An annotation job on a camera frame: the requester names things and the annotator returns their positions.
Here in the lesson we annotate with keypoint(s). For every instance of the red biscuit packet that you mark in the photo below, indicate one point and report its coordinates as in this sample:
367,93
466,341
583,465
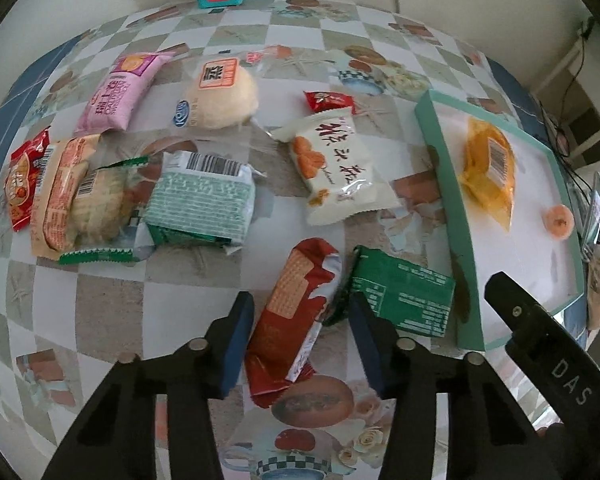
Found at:
285,310

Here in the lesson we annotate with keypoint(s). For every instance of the white snack packet orange print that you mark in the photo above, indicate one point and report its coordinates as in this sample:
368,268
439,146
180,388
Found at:
340,180

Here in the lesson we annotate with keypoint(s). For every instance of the pink snack packet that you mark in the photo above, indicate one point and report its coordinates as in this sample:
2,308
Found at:
115,95

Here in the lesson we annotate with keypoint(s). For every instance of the small red snack packet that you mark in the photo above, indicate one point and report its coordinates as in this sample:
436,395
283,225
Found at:
328,101

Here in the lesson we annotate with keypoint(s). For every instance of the orange-yellow snack packet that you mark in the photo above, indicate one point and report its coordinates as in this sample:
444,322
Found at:
487,180

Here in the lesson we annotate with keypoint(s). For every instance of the orange bread packet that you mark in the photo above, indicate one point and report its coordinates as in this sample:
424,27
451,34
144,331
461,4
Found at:
62,195

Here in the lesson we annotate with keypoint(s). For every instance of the dark green snack packet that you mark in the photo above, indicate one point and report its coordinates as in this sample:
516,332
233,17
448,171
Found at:
410,292

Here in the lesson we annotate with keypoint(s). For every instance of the light green patterned snack packet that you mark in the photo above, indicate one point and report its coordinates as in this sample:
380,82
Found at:
200,205

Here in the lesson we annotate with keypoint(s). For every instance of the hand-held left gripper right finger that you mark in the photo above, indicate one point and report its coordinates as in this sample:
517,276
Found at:
367,350

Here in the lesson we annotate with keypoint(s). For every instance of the green-edged clear biscuit packet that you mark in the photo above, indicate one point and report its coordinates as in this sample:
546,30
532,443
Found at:
102,205

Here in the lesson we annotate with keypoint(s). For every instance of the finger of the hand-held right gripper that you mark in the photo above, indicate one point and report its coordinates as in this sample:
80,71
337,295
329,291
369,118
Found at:
530,325

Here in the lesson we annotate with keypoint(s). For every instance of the clear-wrapped round pale bread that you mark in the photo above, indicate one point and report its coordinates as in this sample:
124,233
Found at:
225,95

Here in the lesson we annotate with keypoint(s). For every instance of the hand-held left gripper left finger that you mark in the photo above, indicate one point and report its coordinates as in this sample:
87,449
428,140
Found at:
235,355

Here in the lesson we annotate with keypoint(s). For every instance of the small round orange candy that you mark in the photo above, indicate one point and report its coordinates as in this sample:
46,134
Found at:
558,221

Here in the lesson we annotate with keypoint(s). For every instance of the teal cardboard tray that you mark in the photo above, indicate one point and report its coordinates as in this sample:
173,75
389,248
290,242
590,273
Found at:
530,270

